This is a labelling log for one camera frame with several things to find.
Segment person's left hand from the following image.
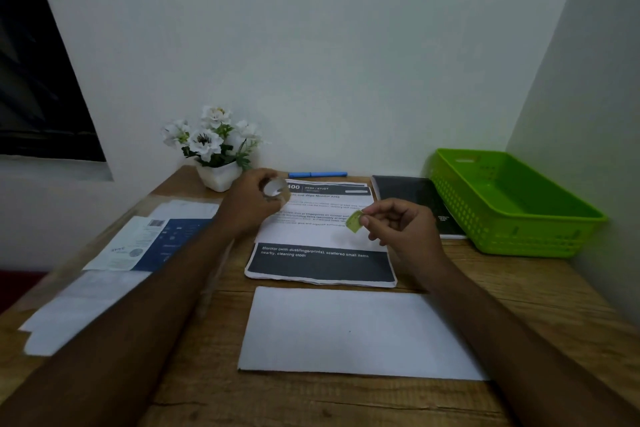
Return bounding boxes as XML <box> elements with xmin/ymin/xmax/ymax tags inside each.
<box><xmin>212</xmin><ymin>167</ymin><xmax>292</xmax><ymax>242</ymax></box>

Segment person's right hand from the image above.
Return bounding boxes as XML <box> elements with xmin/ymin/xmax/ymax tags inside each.
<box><xmin>359</xmin><ymin>197</ymin><xmax>449</xmax><ymax>288</ymax></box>

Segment stack of printed documents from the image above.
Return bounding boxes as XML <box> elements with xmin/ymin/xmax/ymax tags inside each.
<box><xmin>243</xmin><ymin>179</ymin><xmax>399</xmax><ymax>289</ymax></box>

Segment white envelope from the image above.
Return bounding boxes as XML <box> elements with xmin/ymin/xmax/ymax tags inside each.
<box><xmin>237</xmin><ymin>286</ymin><xmax>490</xmax><ymax>382</ymax></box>

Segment green plastic basket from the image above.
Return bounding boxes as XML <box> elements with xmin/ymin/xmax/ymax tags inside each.
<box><xmin>429</xmin><ymin>148</ymin><xmax>609</xmax><ymax>259</ymax></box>

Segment pile of white envelopes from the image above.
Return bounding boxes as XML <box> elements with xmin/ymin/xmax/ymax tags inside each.
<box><xmin>19</xmin><ymin>269</ymin><xmax>153</xmax><ymax>358</ymax></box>

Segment person's left forearm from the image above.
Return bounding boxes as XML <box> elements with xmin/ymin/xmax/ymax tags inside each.
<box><xmin>0</xmin><ymin>226</ymin><xmax>236</xmax><ymax>427</ymax></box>

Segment person's right forearm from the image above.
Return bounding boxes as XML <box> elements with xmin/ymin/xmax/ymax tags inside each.
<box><xmin>415</xmin><ymin>256</ymin><xmax>640</xmax><ymax>427</ymax></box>

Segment white potted artificial flowers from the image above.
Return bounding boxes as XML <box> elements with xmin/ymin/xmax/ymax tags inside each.
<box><xmin>161</xmin><ymin>105</ymin><xmax>265</xmax><ymax>193</ymax></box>

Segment black notebook with red label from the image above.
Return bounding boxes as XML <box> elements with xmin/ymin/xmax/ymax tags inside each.
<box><xmin>371</xmin><ymin>175</ymin><xmax>469</xmax><ymax>240</ymax></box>

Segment plain white paper sheet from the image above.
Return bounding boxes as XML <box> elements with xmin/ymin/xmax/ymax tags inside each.
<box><xmin>149</xmin><ymin>199</ymin><xmax>221</xmax><ymax>220</ymax></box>

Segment blue and white leaflet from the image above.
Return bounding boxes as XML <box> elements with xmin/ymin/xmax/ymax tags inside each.
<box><xmin>82</xmin><ymin>215</ymin><xmax>213</xmax><ymax>274</ymax></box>

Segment clear plastic sheet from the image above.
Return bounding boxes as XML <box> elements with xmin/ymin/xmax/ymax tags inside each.
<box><xmin>15</xmin><ymin>193</ymin><xmax>236</xmax><ymax>315</ymax></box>

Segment dark window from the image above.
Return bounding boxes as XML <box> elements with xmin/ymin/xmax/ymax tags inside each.
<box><xmin>0</xmin><ymin>0</ymin><xmax>107</xmax><ymax>162</ymax></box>

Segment dark red carpet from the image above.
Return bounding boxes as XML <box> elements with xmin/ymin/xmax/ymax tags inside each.
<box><xmin>0</xmin><ymin>269</ymin><xmax>49</xmax><ymax>315</ymax></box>

